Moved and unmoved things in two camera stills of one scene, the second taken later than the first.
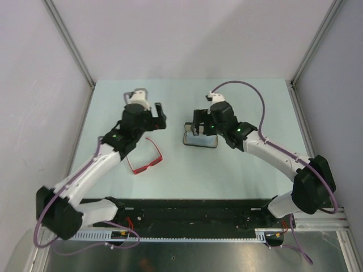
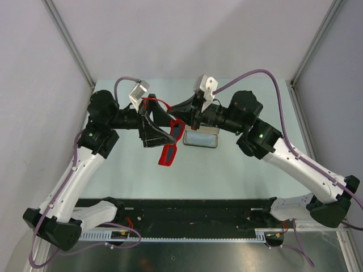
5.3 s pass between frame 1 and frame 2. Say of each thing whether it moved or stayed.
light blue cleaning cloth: stayed
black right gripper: moved
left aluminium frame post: stayed
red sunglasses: moved
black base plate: stayed
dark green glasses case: stayed
